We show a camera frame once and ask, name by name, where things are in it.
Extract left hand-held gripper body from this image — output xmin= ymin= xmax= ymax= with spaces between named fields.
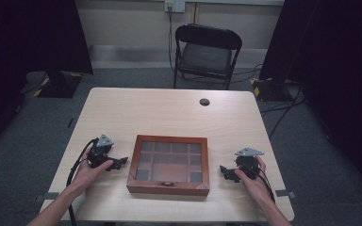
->
xmin=86 ymin=134 xmax=115 ymax=170

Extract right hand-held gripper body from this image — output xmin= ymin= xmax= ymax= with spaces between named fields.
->
xmin=234 ymin=147 xmax=265 ymax=181

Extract wooden glass-lid box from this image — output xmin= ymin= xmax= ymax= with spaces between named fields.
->
xmin=125 ymin=135 xmax=211 ymax=197

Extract person's left hand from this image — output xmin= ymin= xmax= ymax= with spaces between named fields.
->
xmin=70 ymin=148 xmax=115 ymax=196

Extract person's right hand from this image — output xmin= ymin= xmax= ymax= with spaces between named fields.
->
xmin=234 ymin=155 xmax=274 ymax=205

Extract grey tape strip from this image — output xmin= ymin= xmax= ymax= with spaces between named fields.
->
xmin=274 ymin=188 xmax=296 ymax=200
xmin=34 ymin=191 xmax=60 ymax=203

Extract black yellow stand base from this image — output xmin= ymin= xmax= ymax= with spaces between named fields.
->
xmin=250 ymin=76 xmax=296 ymax=103

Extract black folding chair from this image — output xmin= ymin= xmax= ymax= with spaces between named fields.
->
xmin=173 ymin=24 xmax=243 ymax=90

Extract black curtain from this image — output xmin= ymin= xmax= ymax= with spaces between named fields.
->
xmin=258 ymin=0 xmax=362 ymax=202

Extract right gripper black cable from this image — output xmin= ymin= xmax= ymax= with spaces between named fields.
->
xmin=240 ymin=163 xmax=276 ymax=203

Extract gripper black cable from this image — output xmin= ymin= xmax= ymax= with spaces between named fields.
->
xmin=65 ymin=137 xmax=99 ymax=226
xmin=240 ymin=163 xmax=276 ymax=203

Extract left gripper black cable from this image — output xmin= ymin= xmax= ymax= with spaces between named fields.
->
xmin=65 ymin=137 xmax=99 ymax=226

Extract black floor cables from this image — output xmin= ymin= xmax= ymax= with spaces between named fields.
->
xmin=232 ymin=63 xmax=309 ymax=139

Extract black wall cable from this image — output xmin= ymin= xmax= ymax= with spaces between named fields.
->
xmin=167 ymin=7 xmax=175 ymax=75

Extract white wall socket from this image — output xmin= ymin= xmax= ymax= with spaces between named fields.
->
xmin=164 ymin=0 xmax=187 ymax=13

